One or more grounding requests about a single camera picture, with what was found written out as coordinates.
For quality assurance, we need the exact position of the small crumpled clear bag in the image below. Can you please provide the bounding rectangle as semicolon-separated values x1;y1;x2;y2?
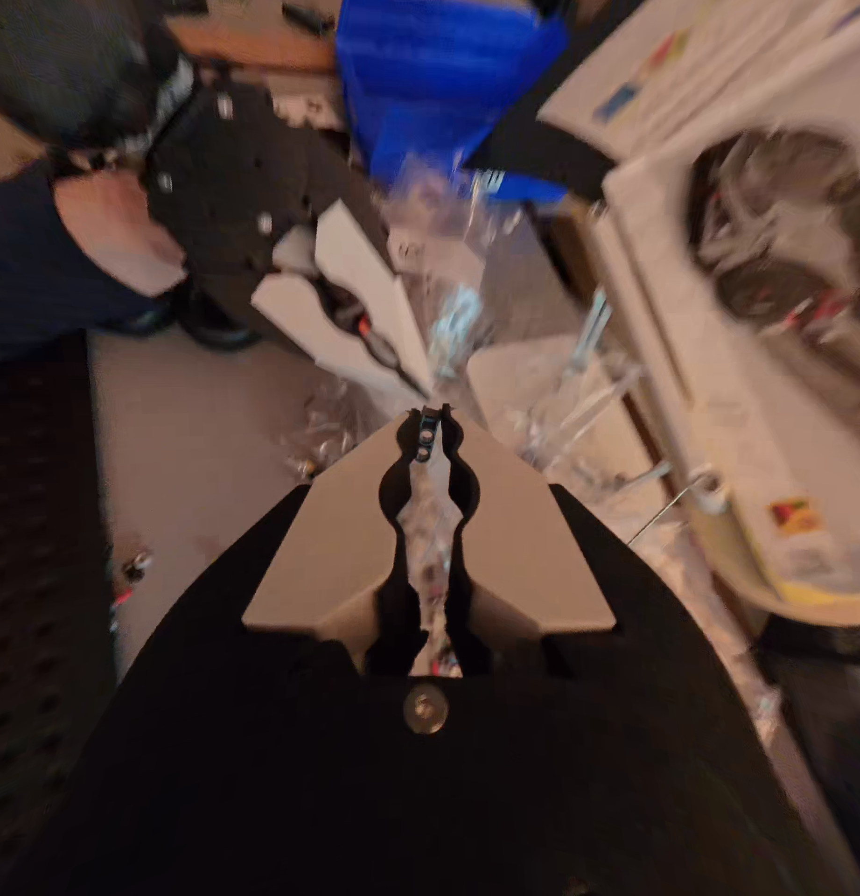
281;380;362;478

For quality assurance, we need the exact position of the black studded mat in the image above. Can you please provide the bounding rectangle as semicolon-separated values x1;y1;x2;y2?
0;336;117;896

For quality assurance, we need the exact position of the blue plastic bin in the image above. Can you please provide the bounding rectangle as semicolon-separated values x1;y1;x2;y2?
334;0;572;205

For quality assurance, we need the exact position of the pile of clear parts bags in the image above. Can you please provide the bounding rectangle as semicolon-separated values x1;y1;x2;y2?
283;157;782;744

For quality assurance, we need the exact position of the white lego instruction booklet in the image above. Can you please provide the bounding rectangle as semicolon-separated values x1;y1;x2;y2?
465;0;860;597

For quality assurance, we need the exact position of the small black beam with holes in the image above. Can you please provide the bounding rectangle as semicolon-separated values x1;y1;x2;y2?
411;405;446;464

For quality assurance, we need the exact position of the large black rubber tire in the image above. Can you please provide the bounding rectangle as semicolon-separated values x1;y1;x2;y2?
113;279;264;352

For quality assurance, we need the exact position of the person's left hand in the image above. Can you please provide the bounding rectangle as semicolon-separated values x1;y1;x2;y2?
54;170;190;300

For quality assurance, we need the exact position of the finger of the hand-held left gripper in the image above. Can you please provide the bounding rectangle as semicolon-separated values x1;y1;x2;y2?
316;198;435;398
250;275;418;398

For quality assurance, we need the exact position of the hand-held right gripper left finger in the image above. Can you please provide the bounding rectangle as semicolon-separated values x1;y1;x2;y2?
242;412;431;678

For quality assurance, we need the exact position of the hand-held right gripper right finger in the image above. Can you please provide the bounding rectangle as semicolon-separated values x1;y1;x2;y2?
446;403;617;678

